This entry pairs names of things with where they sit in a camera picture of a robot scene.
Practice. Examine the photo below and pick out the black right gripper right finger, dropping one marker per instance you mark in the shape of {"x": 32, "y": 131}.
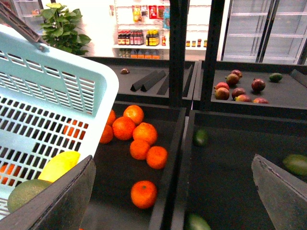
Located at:
{"x": 283, "y": 195}

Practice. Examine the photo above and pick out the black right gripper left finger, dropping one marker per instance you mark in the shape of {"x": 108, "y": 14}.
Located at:
{"x": 61, "y": 206}

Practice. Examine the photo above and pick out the green avocado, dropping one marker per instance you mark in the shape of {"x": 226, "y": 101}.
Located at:
{"x": 24, "y": 192}
{"x": 200, "y": 138}

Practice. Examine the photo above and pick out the yellow mango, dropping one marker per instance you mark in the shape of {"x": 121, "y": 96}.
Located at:
{"x": 59, "y": 165}

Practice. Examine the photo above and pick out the light teal plastic basket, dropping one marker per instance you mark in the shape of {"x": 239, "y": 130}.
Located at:
{"x": 51, "y": 101}

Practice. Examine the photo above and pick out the brown basket handle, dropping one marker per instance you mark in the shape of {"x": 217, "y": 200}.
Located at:
{"x": 22, "y": 28}

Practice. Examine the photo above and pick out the green avocado on tray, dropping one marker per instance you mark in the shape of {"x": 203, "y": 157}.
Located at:
{"x": 200, "y": 138}

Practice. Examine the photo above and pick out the orange front lone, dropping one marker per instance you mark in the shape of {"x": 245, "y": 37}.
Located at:
{"x": 143, "y": 194}

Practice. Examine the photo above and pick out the orange middle cluster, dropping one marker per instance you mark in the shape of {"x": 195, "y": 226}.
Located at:
{"x": 123, "y": 128}

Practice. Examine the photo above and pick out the orange cluster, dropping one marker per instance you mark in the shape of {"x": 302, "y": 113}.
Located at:
{"x": 135, "y": 113}
{"x": 157, "y": 157}
{"x": 123, "y": 128}

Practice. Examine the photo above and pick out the orange lower right cluster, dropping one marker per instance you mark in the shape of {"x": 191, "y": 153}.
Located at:
{"x": 157, "y": 157}

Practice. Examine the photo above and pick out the orange top cluster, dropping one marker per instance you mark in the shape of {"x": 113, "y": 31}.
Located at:
{"x": 135, "y": 113}

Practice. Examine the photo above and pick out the black triangular divider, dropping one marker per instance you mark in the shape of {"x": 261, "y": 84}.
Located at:
{"x": 138, "y": 84}

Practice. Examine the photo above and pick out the glass door refrigerator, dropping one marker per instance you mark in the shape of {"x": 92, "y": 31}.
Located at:
{"x": 264, "y": 31}

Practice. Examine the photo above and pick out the green potted plant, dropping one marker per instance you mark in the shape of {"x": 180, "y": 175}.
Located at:
{"x": 61, "y": 29}

